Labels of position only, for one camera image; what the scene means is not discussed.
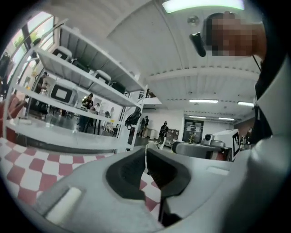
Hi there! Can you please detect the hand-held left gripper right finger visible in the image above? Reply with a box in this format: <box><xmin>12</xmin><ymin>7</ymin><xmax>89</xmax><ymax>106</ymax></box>
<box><xmin>146</xmin><ymin>147</ymin><xmax>240</xmax><ymax>228</ymax></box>

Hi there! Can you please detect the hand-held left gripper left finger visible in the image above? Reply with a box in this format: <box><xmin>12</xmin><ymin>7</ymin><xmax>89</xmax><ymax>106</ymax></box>
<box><xmin>34</xmin><ymin>147</ymin><xmax>165</xmax><ymax>232</ymax></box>

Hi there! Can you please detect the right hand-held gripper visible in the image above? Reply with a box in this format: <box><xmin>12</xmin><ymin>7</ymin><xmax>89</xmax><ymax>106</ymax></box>
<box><xmin>171</xmin><ymin>129</ymin><xmax>241</xmax><ymax>162</ymax></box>

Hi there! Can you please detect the white container black label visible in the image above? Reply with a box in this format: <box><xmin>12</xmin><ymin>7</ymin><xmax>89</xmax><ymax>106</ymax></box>
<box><xmin>52</xmin><ymin>46</ymin><xmax>73</xmax><ymax>62</ymax></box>
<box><xmin>92</xmin><ymin>70</ymin><xmax>112</xmax><ymax>86</ymax></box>
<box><xmin>50</xmin><ymin>83</ymin><xmax>79</xmax><ymax>106</ymax></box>

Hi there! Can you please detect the dark double door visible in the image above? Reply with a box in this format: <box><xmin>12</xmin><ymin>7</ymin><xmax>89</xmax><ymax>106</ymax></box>
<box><xmin>183</xmin><ymin>119</ymin><xmax>205</xmax><ymax>143</ymax></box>

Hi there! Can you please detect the red white checkered table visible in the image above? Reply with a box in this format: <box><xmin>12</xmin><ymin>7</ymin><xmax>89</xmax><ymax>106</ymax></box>
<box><xmin>0</xmin><ymin>136</ymin><xmax>165</xmax><ymax>220</ymax></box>

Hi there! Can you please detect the black backpack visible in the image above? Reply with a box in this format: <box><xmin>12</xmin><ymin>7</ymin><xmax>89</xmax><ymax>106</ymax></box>
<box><xmin>124</xmin><ymin>107</ymin><xmax>142</xmax><ymax>131</ymax></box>

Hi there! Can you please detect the person's white black clothing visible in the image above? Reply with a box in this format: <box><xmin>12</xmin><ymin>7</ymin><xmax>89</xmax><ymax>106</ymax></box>
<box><xmin>224</xmin><ymin>20</ymin><xmax>291</xmax><ymax>233</ymax></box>

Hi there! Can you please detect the red seat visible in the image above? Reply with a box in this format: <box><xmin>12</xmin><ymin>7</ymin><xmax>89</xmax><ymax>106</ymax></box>
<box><xmin>0</xmin><ymin>93</ymin><xmax>29</xmax><ymax>142</ymax></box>

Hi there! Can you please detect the white metal shelving rack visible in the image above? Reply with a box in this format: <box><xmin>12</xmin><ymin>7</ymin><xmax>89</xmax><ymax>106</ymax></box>
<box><xmin>2</xmin><ymin>19</ymin><xmax>149</xmax><ymax>153</ymax></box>

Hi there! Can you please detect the person's head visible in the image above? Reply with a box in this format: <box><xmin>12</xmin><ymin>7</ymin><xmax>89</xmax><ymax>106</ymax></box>
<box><xmin>211</xmin><ymin>10</ymin><xmax>268</xmax><ymax>61</ymax></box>

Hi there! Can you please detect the round ceiling fixture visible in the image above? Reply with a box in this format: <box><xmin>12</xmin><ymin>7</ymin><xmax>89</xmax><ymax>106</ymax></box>
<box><xmin>187</xmin><ymin>15</ymin><xmax>200</xmax><ymax>26</ymax></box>

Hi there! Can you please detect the large window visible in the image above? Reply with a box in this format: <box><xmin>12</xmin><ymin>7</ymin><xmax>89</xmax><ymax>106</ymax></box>
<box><xmin>0</xmin><ymin>11</ymin><xmax>56</xmax><ymax>91</ymax></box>

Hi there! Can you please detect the black white head-mounted camera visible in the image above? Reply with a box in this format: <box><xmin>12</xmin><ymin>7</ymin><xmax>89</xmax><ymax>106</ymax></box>
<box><xmin>189</xmin><ymin>12</ymin><xmax>220</xmax><ymax>58</ymax></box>

